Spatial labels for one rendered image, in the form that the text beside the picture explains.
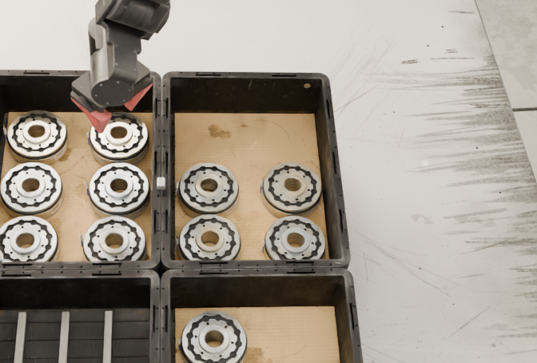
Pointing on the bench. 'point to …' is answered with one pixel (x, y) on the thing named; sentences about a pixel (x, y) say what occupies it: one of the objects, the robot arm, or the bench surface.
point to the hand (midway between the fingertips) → (113, 116)
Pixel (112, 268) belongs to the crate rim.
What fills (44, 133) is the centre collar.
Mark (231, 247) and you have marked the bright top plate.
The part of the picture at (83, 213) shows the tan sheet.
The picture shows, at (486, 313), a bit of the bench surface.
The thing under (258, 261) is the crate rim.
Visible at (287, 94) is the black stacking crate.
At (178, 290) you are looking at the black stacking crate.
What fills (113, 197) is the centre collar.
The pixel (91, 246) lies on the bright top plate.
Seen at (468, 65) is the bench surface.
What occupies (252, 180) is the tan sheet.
